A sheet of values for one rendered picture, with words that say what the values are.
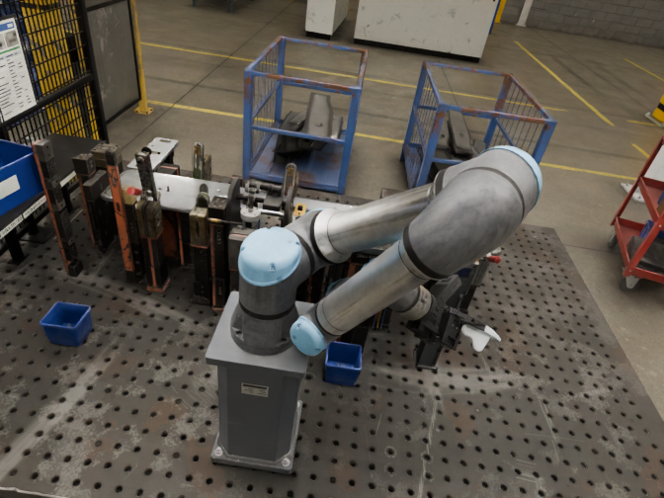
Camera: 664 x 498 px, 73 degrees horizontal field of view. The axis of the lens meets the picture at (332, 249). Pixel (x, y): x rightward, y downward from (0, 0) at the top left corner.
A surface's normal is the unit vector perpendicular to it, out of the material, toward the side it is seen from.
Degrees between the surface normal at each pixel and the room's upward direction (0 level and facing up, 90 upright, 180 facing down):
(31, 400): 0
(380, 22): 90
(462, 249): 86
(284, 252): 8
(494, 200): 42
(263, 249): 8
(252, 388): 90
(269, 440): 91
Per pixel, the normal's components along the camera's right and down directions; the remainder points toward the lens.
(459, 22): -0.07, 0.58
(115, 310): 0.13, -0.80
